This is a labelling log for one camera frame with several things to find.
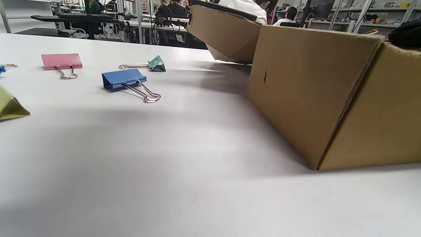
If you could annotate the person's right hand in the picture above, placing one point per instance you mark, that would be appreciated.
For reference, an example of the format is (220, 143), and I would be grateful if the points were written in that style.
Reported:
(408, 34)

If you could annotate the brown cardboard mailer box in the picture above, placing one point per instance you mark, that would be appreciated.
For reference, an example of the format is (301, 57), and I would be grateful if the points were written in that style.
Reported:
(312, 92)

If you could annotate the teal binder clip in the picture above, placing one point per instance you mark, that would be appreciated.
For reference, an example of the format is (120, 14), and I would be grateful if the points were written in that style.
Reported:
(157, 64)

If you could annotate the dark blue binder clip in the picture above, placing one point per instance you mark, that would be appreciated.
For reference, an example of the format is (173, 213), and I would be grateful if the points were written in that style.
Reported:
(121, 77)

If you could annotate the pink binder clip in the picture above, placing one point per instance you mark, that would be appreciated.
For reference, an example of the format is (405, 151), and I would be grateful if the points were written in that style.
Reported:
(62, 61)

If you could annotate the gold binder clip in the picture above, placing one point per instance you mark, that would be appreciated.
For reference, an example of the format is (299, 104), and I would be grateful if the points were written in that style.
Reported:
(10, 107)

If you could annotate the light blue binder clip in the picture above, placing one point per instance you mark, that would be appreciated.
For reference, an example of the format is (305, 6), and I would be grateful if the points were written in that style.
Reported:
(2, 69)

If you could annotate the grey storage shelving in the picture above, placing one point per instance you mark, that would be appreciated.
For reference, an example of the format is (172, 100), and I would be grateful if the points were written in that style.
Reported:
(378, 13)

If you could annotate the long black desk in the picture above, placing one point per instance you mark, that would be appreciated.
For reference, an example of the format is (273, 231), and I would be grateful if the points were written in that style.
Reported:
(82, 18)

